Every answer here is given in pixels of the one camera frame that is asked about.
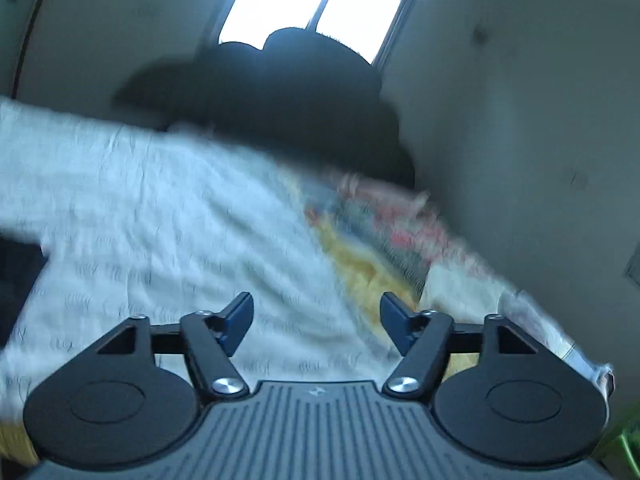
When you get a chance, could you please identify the black pants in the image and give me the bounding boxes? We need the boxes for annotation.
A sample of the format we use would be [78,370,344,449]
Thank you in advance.
[0,236,48,349]

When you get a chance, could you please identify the bright bedroom window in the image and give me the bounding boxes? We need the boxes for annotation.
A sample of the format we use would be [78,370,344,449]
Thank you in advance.
[210,0,416,68]

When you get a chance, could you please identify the colourful floral blanket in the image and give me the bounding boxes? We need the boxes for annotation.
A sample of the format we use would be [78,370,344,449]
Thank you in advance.
[1,169,577,467]

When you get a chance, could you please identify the white script-print bed cover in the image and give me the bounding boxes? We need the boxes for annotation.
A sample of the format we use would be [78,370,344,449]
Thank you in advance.
[1,99,614,422]

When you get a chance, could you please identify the dark scalloped headboard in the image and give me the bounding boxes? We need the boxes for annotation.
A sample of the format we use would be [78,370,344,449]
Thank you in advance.
[112,27,416,188]

